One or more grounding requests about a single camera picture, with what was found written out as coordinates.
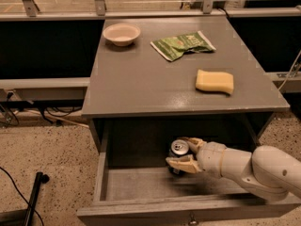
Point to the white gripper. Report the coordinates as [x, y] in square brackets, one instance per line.
[211, 157]

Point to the blue pepsi can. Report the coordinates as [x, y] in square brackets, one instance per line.
[178, 148]

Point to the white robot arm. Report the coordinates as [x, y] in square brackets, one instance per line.
[268, 172]

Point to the open grey top drawer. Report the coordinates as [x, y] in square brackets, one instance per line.
[135, 187]

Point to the grey cabinet counter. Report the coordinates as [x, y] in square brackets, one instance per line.
[135, 82]

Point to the yellow sponge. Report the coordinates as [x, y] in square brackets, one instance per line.
[215, 82]

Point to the green chip bag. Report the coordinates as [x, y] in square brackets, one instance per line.
[173, 48]

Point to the beige round bowl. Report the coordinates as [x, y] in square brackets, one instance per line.
[122, 34]

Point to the black chair leg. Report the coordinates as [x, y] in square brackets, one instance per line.
[24, 217]

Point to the grey metal railing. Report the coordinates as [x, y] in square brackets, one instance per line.
[63, 10]

